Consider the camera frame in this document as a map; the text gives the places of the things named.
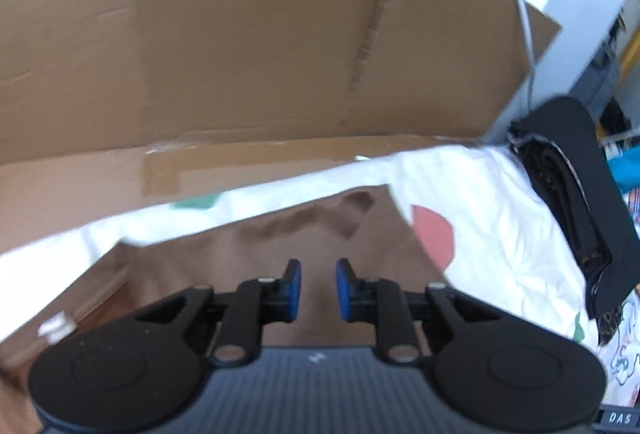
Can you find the black folded clothes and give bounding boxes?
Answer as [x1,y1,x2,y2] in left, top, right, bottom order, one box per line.
[507,97,633,320]

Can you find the grey bag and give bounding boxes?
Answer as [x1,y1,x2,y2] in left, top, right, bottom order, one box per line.
[575,49,623,115]

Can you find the teal cartoon print blanket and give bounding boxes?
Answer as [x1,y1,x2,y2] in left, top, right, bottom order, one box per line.
[607,154,640,227]

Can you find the cream bear print bed sheet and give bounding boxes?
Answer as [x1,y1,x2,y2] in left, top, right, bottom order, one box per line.
[0,141,640,400]

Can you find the white power cable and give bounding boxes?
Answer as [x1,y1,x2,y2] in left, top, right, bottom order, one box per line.
[470,0,538,110]

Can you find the brown t-shirt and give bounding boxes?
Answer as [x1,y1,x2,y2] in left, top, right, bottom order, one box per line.
[0,184,448,434]

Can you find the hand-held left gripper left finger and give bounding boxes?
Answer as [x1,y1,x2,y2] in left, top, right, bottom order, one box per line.
[135,258,303,365]

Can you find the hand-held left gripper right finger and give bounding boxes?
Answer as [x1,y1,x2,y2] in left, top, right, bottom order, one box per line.
[335,257,493,362]

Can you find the flattened cardboard sheet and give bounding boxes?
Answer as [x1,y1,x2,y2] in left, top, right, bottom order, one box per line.
[0,0,563,255]

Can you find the leopard print cloth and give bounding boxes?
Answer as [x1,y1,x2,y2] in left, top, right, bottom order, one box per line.
[595,301,626,347]

